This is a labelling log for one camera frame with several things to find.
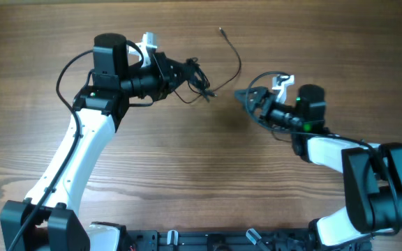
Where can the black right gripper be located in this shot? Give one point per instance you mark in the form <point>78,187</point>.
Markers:
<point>262,93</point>

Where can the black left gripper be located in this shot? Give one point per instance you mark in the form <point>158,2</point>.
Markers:
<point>168,81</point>

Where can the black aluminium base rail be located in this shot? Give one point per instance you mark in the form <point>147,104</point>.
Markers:
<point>279,240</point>

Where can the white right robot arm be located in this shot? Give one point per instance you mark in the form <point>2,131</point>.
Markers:
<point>372,173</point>

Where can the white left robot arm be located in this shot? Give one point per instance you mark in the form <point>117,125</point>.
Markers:
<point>123,75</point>

